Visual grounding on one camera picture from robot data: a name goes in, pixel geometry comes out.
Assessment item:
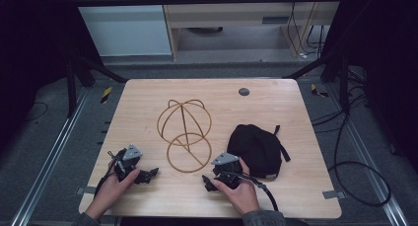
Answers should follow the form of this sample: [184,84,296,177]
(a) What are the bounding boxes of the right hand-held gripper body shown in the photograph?
[210,151,244,189]

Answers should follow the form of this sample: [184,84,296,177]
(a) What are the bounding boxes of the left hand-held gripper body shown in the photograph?
[112,143,144,184]

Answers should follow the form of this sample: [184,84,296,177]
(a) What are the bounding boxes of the black cap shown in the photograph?
[226,123,292,182]

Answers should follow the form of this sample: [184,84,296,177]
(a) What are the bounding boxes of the wooden wire ring frame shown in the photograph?
[156,99,214,174]

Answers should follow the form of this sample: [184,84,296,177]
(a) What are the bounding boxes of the person's right hand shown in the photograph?
[211,157,261,216]

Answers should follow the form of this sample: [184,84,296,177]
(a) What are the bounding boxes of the person's left hand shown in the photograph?
[93,168,141,214]

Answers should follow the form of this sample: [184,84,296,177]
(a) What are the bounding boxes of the black metal stand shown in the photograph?
[64,49,128,119]
[283,51,352,115]

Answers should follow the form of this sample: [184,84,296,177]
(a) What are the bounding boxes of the yellow-black tool right floor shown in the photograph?
[310,83,330,99]

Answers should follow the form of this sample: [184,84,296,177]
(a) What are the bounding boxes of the white cabinet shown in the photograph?
[69,0,174,58]

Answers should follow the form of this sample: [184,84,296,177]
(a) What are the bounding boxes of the dark curtain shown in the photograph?
[0,0,105,155]
[319,0,418,175]

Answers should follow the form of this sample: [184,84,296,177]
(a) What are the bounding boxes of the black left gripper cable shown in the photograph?
[94,149,123,198]

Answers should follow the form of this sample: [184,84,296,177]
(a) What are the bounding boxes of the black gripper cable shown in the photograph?
[220,171,280,212]
[94,149,123,198]

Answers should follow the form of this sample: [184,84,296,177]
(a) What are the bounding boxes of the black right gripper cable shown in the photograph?
[220,171,280,212]

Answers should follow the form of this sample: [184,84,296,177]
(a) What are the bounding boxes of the grey metal table bracket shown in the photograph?
[75,186,98,196]
[321,189,347,200]

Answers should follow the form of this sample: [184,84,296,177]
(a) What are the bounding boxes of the yellow-handled tool on floor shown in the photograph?
[100,86,113,105]

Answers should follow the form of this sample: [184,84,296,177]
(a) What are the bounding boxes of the aluminium floor rail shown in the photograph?
[324,84,410,226]
[10,87,91,226]

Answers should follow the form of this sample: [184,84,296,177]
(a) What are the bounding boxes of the thin black floor cable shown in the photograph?
[23,101,49,122]

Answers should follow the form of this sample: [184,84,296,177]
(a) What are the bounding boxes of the black looped floor cable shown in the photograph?
[310,84,392,208]

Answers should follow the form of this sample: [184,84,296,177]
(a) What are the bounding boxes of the hanging desk cables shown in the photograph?
[286,0,327,60]

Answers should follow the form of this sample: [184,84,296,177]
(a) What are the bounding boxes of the black horizontal frame bar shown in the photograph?
[72,0,345,8]

